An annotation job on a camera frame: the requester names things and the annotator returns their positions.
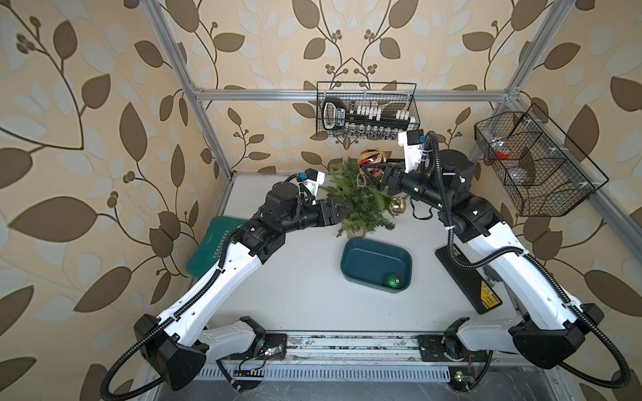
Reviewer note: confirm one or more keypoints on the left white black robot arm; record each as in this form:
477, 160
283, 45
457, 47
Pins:
177, 343

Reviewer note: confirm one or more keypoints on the green glitter ball ornament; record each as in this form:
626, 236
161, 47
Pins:
393, 281

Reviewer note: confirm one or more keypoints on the black wire basket right wall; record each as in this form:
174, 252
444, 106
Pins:
550, 172

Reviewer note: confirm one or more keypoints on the gold ball ornament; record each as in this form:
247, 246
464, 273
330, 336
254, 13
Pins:
398, 206

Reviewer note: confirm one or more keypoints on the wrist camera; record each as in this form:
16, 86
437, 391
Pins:
412, 142
312, 179

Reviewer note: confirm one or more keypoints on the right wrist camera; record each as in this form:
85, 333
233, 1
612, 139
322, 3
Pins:
412, 142

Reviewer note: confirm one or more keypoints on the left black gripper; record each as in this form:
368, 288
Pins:
327, 217

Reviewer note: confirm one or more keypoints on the red item in basket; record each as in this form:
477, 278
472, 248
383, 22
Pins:
501, 150

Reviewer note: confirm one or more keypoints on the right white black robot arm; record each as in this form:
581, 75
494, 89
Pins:
555, 323

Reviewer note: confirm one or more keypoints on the red gold striped ornament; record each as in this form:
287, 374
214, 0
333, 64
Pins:
371, 157

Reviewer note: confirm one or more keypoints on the teal plastic tray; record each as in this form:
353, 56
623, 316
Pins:
366, 262

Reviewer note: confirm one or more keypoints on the green plastic tool case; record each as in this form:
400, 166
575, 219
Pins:
208, 253

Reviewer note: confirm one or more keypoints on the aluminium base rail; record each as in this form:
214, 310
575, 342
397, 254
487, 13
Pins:
364, 347

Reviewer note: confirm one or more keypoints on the small green christmas tree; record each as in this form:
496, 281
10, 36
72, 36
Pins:
370, 205

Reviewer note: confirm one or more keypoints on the black socket set holder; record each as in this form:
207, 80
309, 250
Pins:
337, 114

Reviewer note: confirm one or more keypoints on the black wire basket wall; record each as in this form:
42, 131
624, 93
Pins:
367, 92
550, 172

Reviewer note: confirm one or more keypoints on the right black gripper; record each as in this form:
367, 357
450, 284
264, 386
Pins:
395, 172

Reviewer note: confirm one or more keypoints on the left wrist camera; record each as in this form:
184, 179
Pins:
312, 179

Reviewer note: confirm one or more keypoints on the black wire basket back wall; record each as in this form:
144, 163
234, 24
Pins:
367, 92

